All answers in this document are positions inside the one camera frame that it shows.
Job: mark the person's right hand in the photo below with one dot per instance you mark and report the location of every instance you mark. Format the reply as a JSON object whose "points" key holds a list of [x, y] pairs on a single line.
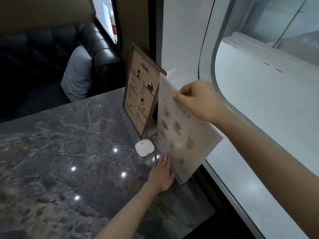
{"points": [[202, 99]]}

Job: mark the person's left hand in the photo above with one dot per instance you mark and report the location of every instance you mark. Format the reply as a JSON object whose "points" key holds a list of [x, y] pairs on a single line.
{"points": [[162, 175]]}

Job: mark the white drinks menu stand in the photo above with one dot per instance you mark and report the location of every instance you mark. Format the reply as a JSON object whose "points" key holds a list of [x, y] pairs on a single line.
{"points": [[179, 141]]}

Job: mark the framed beige menu stand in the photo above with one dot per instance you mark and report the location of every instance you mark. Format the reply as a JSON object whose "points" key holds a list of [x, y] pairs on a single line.
{"points": [[139, 92]]}

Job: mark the person's right forearm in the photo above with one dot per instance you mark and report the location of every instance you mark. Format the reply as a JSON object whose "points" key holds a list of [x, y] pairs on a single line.
{"points": [[274, 166]]}

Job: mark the person's left forearm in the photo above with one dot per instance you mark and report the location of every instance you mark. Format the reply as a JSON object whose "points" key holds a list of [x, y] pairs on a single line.
{"points": [[127, 214]]}

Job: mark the white call button device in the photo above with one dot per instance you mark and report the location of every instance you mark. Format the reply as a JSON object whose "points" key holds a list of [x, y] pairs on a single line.
{"points": [[144, 147]]}

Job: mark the large rounded window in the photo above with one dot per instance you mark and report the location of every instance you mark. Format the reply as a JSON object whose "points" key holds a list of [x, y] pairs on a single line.
{"points": [[261, 84]]}

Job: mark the grey marble table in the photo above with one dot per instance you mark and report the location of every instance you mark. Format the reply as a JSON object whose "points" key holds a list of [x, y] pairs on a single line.
{"points": [[74, 146]]}

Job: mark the black tufted leather sofa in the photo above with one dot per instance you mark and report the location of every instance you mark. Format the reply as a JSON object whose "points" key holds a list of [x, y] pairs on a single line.
{"points": [[104, 52]]}

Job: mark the red label water bottle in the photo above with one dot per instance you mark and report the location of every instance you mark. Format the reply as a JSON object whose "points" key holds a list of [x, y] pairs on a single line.
{"points": [[114, 28]]}

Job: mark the grey cushion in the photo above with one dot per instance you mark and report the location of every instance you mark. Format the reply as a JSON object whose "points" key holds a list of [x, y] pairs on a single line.
{"points": [[77, 74]]}

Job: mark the small black framed window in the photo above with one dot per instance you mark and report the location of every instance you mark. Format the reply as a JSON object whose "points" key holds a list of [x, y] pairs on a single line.
{"points": [[102, 12]]}

